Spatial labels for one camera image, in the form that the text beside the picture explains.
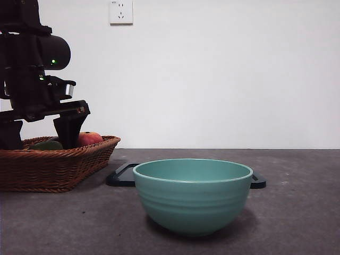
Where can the dark green avocado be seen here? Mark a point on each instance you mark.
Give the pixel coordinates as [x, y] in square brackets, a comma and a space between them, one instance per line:
[46, 145]

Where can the brown woven wicker basket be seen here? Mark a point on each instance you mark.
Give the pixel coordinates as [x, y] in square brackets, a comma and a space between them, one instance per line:
[53, 170]

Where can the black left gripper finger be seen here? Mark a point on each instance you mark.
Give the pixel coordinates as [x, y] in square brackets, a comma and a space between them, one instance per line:
[69, 130]
[10, 135]

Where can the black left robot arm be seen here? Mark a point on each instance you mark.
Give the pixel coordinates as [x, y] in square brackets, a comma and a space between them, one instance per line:
[54, 49]

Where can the red orange peach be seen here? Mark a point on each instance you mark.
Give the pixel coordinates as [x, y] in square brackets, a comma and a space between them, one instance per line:
[90, 138]

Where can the white wall power socket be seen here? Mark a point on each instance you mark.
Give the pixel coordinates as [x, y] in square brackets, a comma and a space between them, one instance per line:
[121, 12]

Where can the black rectangular tray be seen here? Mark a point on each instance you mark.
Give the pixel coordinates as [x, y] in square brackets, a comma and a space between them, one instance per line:
[119, 178]

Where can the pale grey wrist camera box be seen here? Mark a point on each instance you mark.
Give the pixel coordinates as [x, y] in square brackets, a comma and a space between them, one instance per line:
[70, 89]

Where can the teal ceramic bowl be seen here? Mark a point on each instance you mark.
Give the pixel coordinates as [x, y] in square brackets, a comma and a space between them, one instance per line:
[191, 204]

